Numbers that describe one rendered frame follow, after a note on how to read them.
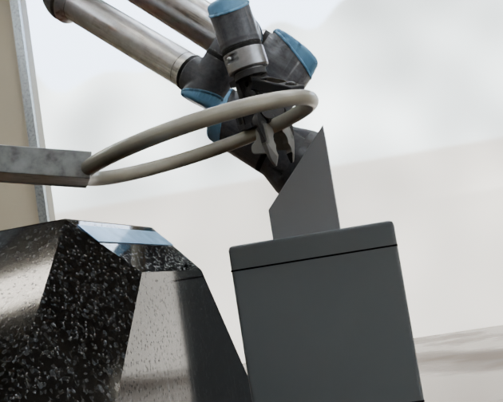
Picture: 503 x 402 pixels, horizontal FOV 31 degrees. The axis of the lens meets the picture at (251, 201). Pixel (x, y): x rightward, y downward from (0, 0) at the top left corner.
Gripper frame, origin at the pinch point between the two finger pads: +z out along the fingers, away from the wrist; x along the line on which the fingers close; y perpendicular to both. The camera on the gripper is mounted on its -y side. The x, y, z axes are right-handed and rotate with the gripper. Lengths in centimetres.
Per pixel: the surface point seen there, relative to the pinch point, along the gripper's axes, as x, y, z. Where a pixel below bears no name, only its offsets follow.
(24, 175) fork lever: 54, 13, -8
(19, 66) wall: -218, 410, -164
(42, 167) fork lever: 52, 9, -8
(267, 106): 27.4, -24.4, -5.6
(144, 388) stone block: 74, -31, 30
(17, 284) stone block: 83, -25, 13
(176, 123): 41.5, -16.5, -6.9
